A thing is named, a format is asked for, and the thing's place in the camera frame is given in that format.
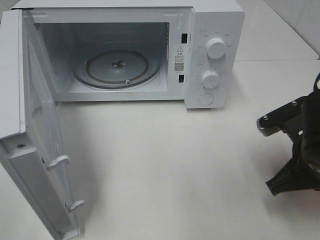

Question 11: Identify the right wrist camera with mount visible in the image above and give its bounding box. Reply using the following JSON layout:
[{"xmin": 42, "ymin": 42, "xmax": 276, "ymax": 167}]
[{"xmin": 256, "ymin": 96, "xmax": 306, "ymax": 142}]

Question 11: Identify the white microwave door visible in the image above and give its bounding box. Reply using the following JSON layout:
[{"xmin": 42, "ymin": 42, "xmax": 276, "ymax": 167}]
[{"xmin": 0, "ymin": 9, "xmax": 84, "ymax": 240}]

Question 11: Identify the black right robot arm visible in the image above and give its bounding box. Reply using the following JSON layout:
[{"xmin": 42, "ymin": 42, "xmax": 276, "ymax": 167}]
[{"xmin": 256, "ymin": 90, "xmax": 320, "ymax": 196}]

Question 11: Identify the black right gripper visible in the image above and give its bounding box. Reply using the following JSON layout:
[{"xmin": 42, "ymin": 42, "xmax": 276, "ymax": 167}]
[{"xmin": 265, "ymin": 117, "xmax": 320, "ymax": 197}]

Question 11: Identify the glass microwave turntable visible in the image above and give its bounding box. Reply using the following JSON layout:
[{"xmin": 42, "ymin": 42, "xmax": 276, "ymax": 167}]
[{"xmin": 72, "ymin": 49, "xmax": 162, "ymax": 90}]

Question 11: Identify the white microwave oven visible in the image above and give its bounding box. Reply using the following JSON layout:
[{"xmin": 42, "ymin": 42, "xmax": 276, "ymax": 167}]
[{"xmin": 8, "ymin": 0, "xmax": 245, "ymax": 109}]

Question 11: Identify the white microwave knob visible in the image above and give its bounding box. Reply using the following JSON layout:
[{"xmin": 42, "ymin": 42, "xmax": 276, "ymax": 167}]
[
  {"xmin": 201, "ymin": 70, "xmax": 221, "ymax": 89},
  {"xmin": 205, "ymin": 37, "xmax": 226, "ymax": 59}
]

